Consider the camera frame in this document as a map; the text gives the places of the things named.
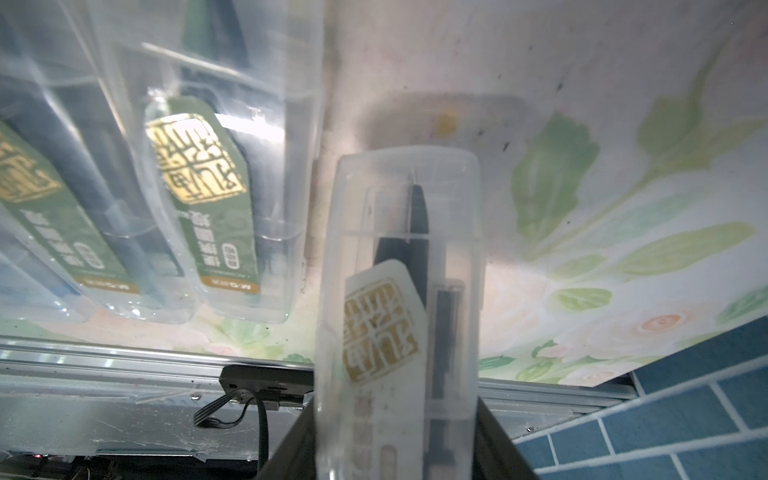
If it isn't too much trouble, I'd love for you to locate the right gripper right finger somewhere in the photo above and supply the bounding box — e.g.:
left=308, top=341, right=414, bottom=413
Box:
left=475, top=398, right=539, bottom=480

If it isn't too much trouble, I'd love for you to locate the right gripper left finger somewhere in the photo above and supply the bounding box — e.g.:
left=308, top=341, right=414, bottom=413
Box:
left=255, top=401, right=317, bottom=480

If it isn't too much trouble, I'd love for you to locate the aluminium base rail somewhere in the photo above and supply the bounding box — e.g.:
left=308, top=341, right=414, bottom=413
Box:
left=1, top=337, right=637, bottom=479

